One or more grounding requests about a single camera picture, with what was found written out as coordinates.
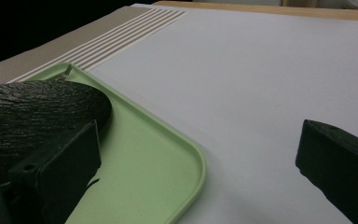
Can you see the white board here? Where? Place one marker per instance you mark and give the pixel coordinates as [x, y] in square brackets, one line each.
[245, 77]

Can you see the black textured plate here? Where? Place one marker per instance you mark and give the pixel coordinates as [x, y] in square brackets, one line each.
[34, 118]

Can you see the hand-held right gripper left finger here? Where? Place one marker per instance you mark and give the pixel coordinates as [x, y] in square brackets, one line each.
[62, 174]

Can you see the striped placemat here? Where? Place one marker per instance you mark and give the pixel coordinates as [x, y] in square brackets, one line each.
[74, 46]

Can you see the green tray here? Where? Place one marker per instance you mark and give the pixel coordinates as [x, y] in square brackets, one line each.
[146, 161]

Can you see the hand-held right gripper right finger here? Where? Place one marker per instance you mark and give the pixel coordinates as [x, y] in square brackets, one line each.
[338, 168]

